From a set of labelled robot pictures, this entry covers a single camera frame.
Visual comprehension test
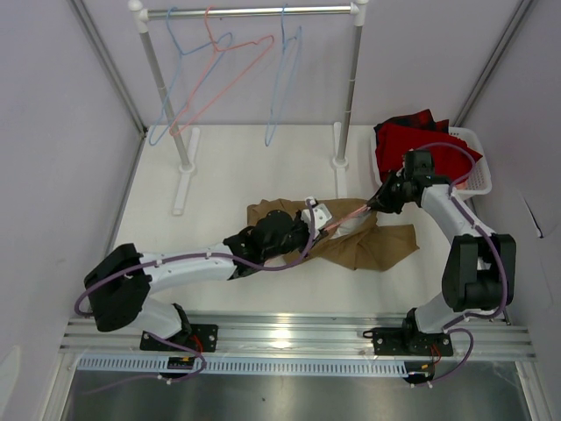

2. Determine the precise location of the pink wire hanger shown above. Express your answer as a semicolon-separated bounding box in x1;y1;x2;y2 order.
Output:
323;205;371;238
168;4;276;137

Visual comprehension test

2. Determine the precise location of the tan brown skirt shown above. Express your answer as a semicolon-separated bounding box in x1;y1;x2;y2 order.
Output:
246;198;419;271

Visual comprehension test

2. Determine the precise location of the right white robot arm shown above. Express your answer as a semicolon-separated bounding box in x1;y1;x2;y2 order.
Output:
367;147;516;354

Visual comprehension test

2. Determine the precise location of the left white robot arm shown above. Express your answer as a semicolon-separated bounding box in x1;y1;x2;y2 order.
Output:
82;203;331;352

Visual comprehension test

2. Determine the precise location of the red folded garment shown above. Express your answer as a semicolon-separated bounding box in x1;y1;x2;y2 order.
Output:
373;109;482;182

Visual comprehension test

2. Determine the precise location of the white plastic basket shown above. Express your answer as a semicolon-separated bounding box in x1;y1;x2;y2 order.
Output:
370;125;493;203

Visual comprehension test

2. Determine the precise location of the metal clothes rack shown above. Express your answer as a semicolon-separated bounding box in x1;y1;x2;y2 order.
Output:
128;1;368;216

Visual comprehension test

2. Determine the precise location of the aluminium mounting rail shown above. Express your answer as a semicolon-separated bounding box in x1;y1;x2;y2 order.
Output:
59;311;536;362

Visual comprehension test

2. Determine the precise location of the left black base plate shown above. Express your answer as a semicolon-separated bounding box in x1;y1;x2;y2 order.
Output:
139;324;219;353

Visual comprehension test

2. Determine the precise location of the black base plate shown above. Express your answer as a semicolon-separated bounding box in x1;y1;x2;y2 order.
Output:
139;324;219;353
362;327;453;357

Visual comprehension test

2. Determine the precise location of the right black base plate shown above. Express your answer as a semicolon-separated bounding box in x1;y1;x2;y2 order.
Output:
362;327;453;357

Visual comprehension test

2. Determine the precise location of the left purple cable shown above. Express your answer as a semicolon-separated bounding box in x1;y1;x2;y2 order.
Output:
74;199;319;396

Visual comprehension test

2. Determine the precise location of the right blue wire hanger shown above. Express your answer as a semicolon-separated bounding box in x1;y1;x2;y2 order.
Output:
264;4;302;147

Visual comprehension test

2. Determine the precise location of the blue wire hanger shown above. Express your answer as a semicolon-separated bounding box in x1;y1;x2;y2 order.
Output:
146;7;233;146
264;4;302;147

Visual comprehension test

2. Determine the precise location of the white slotted cable duct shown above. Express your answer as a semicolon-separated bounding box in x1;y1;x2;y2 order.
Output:
77;354;408;378

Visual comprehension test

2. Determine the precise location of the leftmost blue wire hanger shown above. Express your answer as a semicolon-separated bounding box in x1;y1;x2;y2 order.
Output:
146;7;233;146

